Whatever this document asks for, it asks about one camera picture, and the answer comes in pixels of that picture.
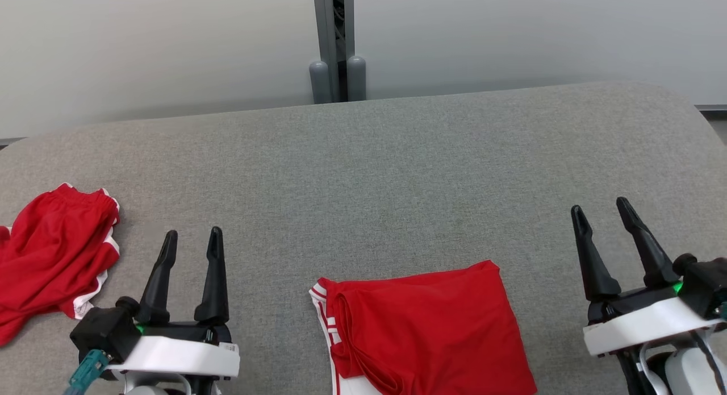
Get grey cylindrical post foot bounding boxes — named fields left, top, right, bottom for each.
left=309, top=60, right=332, bottom=105
left=346, top=55, right=367, bottom=102

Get red shorts with white stripe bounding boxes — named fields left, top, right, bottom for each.
left=0, top=183, right=121, bottom=347

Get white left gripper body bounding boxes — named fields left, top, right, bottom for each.
left=110, top=321, right=241, bottom=379

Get red Bulls 23 jersey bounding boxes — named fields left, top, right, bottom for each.
left=309, top=260, right=538, bottom=395

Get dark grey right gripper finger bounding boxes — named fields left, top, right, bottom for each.
left=571, top=205, right=622, bottom=302
left=616, top=197, right=681, bottom=288

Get grey metal partition post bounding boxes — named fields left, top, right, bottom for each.
left=312, top=0, right=356, bottom=103

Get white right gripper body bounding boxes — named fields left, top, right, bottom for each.
left=583, top=284, right=727, bottom=358

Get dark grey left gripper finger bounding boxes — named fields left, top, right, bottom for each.
left=194, top=226, right=231, bottom=324
left=136, top=230, right=179, bottom=326

